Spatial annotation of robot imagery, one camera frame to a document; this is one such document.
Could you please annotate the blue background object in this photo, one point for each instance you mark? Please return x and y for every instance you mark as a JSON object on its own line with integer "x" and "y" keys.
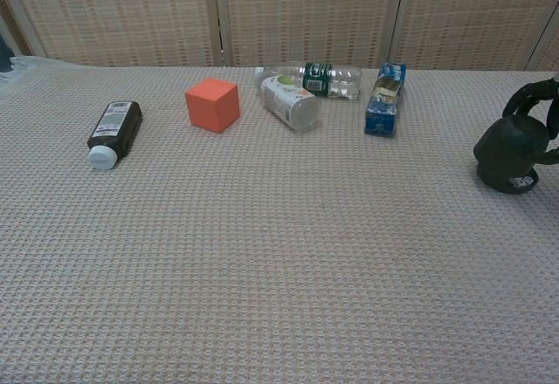
{"x": 4, "y": 52}

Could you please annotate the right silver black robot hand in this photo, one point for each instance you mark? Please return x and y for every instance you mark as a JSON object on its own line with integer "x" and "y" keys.
{"x": 552, "y": 113}

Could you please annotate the beige waffle weave tablecloth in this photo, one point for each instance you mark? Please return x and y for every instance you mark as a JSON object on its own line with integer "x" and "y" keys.
{"x": 262, "y": 248}

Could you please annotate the clear bottle with white label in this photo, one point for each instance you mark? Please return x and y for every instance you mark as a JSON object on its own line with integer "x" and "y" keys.
{"x": 286, "y": 102}

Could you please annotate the woven bamboo folding screen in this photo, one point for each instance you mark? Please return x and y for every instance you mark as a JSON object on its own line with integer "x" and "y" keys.
{"x": 305, "y": 13}

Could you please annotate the dark bottle with white cap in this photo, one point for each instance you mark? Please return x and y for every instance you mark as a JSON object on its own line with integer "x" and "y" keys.
{"x": 115, "y": 124}

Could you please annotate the clear bottle with green label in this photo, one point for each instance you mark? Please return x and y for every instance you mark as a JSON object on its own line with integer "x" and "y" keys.
{"x": 332, "y": 80}

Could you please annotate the black dice cup base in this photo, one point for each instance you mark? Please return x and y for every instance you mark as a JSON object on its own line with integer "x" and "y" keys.
{"x": 502, "y": 187}

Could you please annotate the blue cookie package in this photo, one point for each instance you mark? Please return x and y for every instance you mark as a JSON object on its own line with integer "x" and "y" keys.
{"x": 384, "y": 104}

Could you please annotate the white dice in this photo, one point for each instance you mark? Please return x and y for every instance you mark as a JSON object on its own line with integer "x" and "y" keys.
{"x": 522, "y": 180}

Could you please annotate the orange cube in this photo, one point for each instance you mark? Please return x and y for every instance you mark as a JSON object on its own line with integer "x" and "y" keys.
{"x": 211, "y": 104}

